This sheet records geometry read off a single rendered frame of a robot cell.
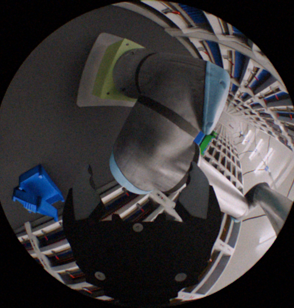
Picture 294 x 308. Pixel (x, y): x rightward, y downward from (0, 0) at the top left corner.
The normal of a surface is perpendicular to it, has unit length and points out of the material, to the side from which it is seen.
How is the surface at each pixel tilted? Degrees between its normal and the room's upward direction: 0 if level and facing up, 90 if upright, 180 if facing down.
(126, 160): 79
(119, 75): 74
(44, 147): 0
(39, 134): 0
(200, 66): 92
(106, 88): 4
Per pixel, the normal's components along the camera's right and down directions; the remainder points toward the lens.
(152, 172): -0.17, 0.44
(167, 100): -0.33, 0.25
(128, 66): -0.43, 0.43
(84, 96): 0.69, 0.59
